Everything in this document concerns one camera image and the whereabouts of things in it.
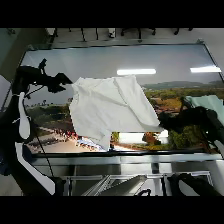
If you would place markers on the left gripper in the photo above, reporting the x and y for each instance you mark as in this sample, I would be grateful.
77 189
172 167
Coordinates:
50 81

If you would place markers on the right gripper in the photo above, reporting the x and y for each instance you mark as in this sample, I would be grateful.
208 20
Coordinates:
169 121

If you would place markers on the white T-shirt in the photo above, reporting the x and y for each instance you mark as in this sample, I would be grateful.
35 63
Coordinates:
106 106

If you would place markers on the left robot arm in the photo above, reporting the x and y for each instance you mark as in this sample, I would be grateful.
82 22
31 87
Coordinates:
23 116

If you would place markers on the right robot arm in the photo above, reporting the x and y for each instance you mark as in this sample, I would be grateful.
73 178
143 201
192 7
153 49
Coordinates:
213 125

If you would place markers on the pale green garment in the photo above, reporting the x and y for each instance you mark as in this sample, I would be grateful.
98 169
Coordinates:
208 102

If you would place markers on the silver frame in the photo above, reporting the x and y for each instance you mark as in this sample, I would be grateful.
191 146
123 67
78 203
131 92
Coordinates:
116 181

